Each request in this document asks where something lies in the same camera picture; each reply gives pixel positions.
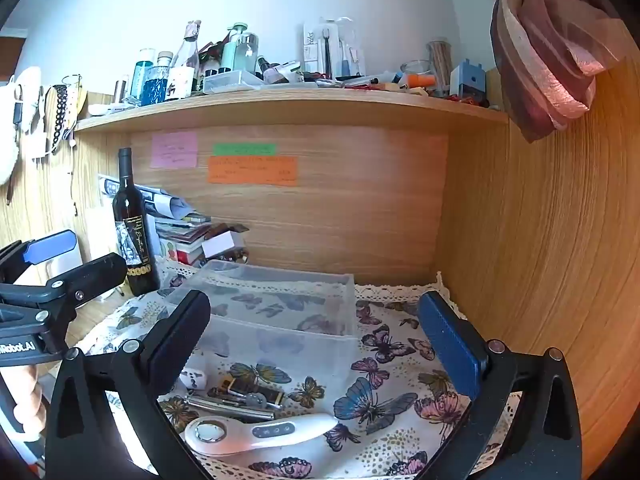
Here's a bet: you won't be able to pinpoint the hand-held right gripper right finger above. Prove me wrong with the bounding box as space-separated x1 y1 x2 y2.
416 290 585 480

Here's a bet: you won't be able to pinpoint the clear plastic storage box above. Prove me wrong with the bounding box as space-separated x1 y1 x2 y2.
165 259 361 387

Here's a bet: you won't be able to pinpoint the mint green pump bottle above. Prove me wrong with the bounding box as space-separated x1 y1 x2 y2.
220 23 248 73

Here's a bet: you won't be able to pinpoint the black brown flash drive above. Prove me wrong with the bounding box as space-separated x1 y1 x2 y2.
217 376 284 409

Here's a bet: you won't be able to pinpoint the pink sticky note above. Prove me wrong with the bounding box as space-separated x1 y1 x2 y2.
151 131 198 169

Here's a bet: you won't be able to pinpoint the white mug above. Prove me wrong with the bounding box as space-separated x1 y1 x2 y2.
46 249 84 283

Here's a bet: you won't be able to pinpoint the green sticky note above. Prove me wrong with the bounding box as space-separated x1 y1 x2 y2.
213 143 277 156

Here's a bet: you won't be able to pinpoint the glass jar with sticks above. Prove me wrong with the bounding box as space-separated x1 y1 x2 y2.
426 39 453 97

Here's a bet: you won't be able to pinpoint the clear plastic case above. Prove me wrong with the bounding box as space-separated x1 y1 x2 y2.
202 70 264 95

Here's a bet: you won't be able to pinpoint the small dark cap bottle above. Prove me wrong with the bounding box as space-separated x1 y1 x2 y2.
256 56 283 85

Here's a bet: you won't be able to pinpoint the blue patterned bottle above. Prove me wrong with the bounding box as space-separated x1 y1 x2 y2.
141 51 174 107

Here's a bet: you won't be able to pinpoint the black beaded strap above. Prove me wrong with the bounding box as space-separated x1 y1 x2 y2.
52 85 69 154

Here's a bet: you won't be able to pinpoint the small white box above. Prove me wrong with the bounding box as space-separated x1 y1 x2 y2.
201 232 246 259

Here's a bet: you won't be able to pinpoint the person's left hand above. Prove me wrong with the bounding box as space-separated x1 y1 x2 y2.
14 362 49 432

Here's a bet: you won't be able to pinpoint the dark wine bottle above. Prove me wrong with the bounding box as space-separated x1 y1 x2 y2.
112 147 162 297

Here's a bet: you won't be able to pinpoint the white handheld massager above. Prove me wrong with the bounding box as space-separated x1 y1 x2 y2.
184 412 337 457

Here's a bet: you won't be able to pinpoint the round glass bowl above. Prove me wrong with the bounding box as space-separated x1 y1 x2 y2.
400 60 432 84

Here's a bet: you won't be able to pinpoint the blue pencil sharpener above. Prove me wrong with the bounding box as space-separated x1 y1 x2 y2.
449 58 488 104

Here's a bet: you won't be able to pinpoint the orange sticky note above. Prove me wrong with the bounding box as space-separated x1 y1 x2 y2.
208 155 299 187

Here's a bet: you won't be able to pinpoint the clear glass bottle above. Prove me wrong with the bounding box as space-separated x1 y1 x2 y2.
170 20 202 98

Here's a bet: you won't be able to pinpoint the white plush item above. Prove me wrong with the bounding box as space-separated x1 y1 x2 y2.
0 67 43 186

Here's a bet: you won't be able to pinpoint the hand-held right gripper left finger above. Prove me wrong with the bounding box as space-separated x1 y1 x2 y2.
44 289 212 480

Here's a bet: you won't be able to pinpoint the brown pink curtain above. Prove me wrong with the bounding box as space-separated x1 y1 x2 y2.
425 0 626 144

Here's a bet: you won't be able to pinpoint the butterfly printed tablecloth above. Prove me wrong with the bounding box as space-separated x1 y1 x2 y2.
75 260 517 480

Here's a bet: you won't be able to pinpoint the blue liquid bottle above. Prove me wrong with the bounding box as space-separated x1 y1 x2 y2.
134 48 157 98

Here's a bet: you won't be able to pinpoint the white plug adapter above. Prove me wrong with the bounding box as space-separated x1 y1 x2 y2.
179 366 207 391

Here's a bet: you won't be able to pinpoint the glass jar with metal lid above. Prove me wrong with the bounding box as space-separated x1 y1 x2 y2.
235 32 261 73

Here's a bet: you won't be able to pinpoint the rolled papers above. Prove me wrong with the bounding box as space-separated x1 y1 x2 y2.
135 185 194 221

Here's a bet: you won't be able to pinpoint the toothbrush package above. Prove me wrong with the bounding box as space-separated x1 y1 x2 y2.
302 19 366 79

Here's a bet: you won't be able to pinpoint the wooden shelf board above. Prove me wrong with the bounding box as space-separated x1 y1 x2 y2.
74 87 511 133

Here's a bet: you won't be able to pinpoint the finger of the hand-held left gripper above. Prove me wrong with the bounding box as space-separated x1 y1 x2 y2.
0 230 78 284
0 253 128 355

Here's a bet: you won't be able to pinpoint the stack of books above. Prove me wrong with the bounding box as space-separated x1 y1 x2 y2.
155 212 213 266

